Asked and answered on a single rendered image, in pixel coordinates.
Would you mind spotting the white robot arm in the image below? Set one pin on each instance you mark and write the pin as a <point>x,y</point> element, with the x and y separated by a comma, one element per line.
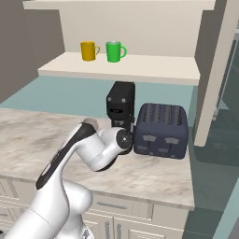
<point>62,199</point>

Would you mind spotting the green mug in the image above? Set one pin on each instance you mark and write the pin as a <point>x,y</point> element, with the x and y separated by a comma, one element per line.
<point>113,52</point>

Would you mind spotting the yellow mug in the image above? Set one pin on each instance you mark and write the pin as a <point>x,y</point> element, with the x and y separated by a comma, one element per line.
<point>88,51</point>

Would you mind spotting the cream base cabinet door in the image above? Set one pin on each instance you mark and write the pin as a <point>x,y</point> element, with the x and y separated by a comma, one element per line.
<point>149,231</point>
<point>98,228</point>

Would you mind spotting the black coffee machine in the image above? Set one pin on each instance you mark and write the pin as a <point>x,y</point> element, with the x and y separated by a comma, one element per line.
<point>120,96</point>

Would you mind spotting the dark blue toaster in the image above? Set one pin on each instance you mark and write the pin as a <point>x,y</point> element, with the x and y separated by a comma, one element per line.
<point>161,133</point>

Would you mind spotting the cream drawer front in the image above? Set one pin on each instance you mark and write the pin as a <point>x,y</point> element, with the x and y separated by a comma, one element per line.
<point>124,206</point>
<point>7,188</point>

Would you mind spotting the cream open wall cabinet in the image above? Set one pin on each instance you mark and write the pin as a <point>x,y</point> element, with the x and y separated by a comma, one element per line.
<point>140,28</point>

